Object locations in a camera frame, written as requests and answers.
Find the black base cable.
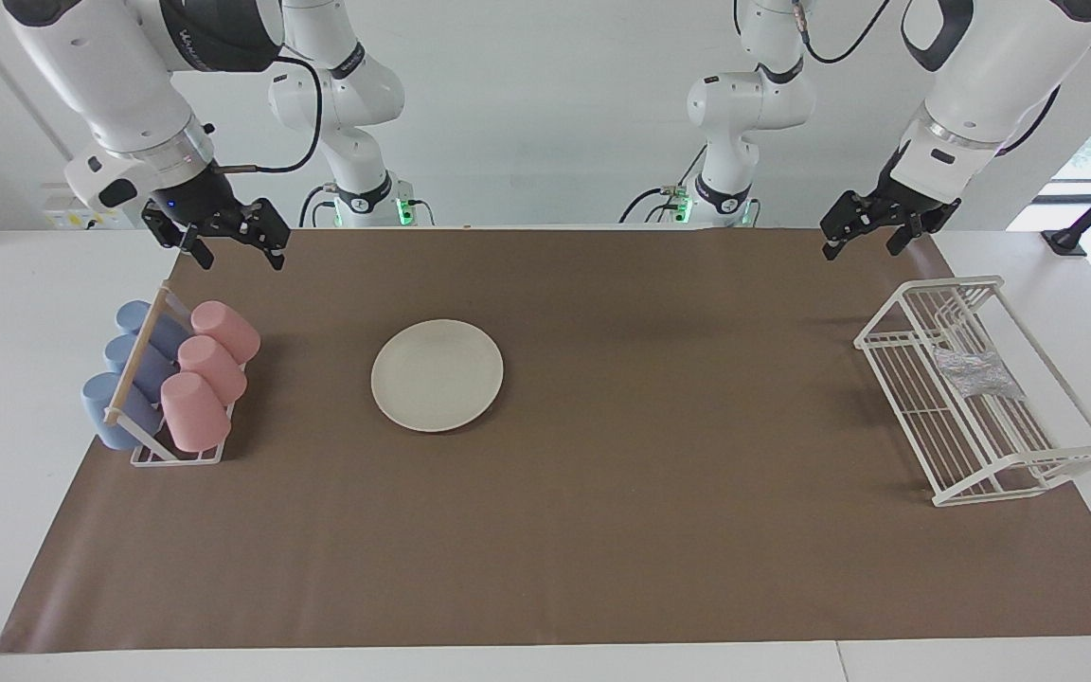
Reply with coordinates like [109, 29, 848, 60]
[297, 185, 340, 228]
[617, 142, 709, 224]

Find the wooden cup rack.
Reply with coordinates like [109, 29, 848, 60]
[103, 280, 236, 467]

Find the black left base cable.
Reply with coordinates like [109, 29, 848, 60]
[617, 142, 709, 224]

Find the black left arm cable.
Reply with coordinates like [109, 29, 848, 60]
[733, 0, 892, 65]

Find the white wire dish rack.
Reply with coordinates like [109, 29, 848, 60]
[853, 276, 1091, 508]

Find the white wall outlet box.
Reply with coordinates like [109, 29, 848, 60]
[42, 185, 97, 230]

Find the blue cup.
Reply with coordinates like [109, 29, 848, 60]
[104, 333, 179, 404]
[116, 300, 192, 361]
[81, 372, 168, 451]

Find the pink cup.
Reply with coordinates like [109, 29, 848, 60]
[190, 300, 261, 365]
[160, 371, 232, 453]
[177, 335, 248, 405]

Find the silver mesh sponge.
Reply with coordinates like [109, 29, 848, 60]
[934, 348, 1026, 402]

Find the cream round plate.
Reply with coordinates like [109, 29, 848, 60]
[370, 319, 505, 434]

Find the brown table mat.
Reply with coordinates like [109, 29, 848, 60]
[0, 227, 1091, 655]

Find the black right base cable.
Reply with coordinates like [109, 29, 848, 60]
[297, 185, 340, 228]

